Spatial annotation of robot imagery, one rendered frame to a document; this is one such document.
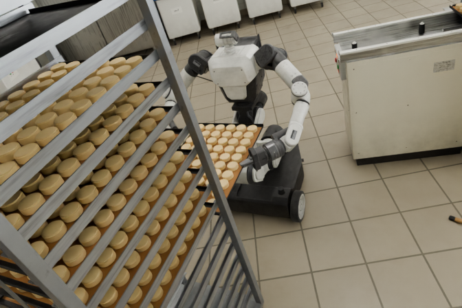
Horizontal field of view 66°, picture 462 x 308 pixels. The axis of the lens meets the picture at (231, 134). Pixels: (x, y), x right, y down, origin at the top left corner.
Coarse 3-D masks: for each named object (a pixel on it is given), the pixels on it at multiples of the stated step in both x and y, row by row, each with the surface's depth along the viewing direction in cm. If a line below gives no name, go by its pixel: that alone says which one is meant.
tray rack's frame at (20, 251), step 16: (0, 224) 60; (0, 240) 60; (16, 240) 63; (16, 256) 63; (32, 256) 66; (32, 272) 66; (48, 272) 69; (48, 288) 69; (64, 288) 72; (192, 288) 193; (208, 288) 191; (64, 304) 72; (80, 304) 76; (224, 304) 182; (256, 304) 177
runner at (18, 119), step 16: (128, 32) 91; (112, 48) 86; (80, 64) 78; (96, 64) 82; (64, 80) 74; (80, 80) 78; (48, 96) 71; (16, 112) 65; (32, 112) 68; (0, 128) 63; (16, 128) 65
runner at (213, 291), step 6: (228, 252) 152; (228, 258) 148; (222, 264) 149; (222, 270) 143; (216, 276) 145; (222, 276) 144; (216, 282) 143; (216, 288) 139; (210, 294) 139; (210, 300) 135; (204, 306) 136; (210, 306) 135
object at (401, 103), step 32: (416, 32) 216; (352, 64) 208; (384, 64) 206; (416, 64) 204; (448, 64) 202; (352, 96) 220; (384, 96) 218; (416, 96) 216; (448, 96) 214; (352, 128) 235; (384, 128) 232; (416, 128) 230; (448, 128) 227; (384, 160) 251
